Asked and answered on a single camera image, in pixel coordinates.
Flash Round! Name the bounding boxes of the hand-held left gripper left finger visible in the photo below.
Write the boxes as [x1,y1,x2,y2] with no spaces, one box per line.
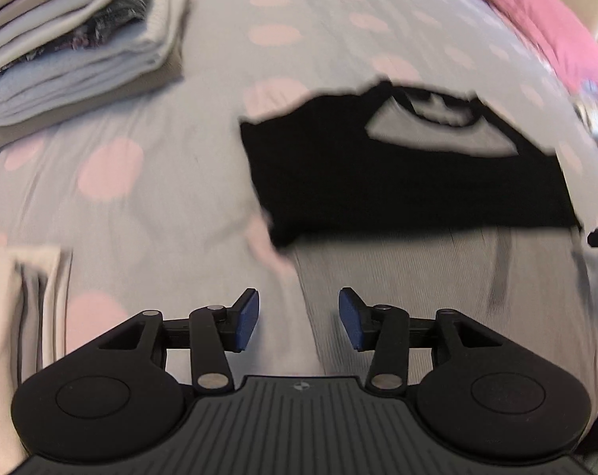
[98,287,261,398]

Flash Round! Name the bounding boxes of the stack of folded clothes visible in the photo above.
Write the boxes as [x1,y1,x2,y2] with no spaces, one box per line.
[0,0,192,128]

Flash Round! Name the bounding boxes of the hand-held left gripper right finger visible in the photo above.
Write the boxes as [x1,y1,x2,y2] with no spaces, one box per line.
[338,287,501,398]

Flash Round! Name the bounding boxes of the grey shirt with black sleeves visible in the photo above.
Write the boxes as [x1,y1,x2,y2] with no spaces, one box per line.
[238,78,598,391]

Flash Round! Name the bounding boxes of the pink pillow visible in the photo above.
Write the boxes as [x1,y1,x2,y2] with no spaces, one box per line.
[442,0,598,94]

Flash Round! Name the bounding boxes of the grey pink polka dot bedsheet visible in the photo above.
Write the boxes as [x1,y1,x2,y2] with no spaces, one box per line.
[0,0,598,407]

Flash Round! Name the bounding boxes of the folded cream cloth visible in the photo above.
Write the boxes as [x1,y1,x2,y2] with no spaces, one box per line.
[0,244,75,475]

